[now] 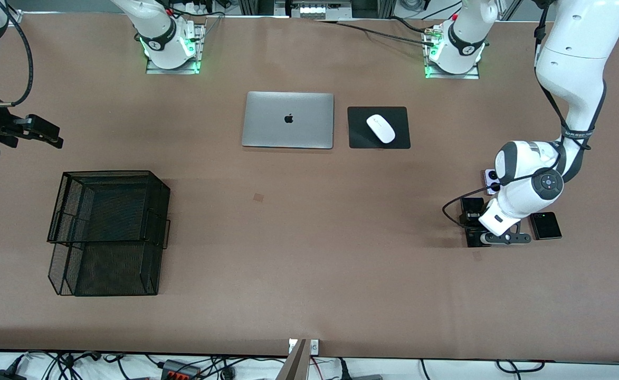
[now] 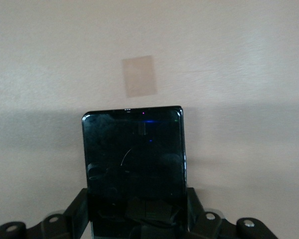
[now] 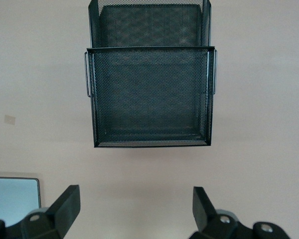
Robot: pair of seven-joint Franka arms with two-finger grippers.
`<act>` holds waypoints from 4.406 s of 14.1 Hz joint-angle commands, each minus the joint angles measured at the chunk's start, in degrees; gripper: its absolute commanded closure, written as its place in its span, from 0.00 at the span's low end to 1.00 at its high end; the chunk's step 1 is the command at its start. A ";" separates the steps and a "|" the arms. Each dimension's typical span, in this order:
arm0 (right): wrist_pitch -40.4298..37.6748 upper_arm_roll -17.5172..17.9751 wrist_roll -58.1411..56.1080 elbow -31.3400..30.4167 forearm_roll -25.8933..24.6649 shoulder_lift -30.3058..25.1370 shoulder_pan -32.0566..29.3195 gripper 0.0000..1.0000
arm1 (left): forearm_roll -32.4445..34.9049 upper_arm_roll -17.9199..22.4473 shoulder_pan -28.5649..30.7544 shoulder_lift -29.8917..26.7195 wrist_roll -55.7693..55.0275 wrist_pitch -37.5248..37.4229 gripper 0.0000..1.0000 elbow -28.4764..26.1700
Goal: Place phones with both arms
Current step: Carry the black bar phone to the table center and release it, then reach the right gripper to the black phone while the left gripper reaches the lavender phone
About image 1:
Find black slab smartphone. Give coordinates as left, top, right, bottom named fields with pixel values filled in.
left=460, top=197, right=487, bottom=248

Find dark flip phone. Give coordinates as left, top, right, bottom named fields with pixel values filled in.
left=530, top=212, right=562, bottom=241

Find black mesh two-tier tray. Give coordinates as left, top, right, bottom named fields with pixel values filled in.
left=47, top=170, right=172, bottom=297

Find white computer mouse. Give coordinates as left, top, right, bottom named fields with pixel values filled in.
left=366, top=114, right=396, bottom=144

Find black mouse pad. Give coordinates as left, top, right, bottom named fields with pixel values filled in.
left=347, top=106, right=411, bottom=149

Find silver closed laptop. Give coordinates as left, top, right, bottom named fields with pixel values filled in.
left=242, top=91, right=335, bottom=150

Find white power strip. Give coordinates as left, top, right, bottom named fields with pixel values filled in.
left=299, top=4, right=353, bottom=20

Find black power strip red switches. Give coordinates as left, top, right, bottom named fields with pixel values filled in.
left=160, top=359, right=203, bottom=380

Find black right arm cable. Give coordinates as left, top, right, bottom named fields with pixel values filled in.
left=0, top=0, right=34, bottom=108

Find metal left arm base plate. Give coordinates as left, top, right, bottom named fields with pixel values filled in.
left=424, top=24, right=480, bottom=80

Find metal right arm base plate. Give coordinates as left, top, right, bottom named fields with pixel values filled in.
left=146, top=24, right=205, bottom=75

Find black cable on table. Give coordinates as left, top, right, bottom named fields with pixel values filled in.
left=315, top=18, right=436, bottom=47

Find grey camera mount beam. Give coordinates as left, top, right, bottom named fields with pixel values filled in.
left=276, top=339, right=310, bottom=380

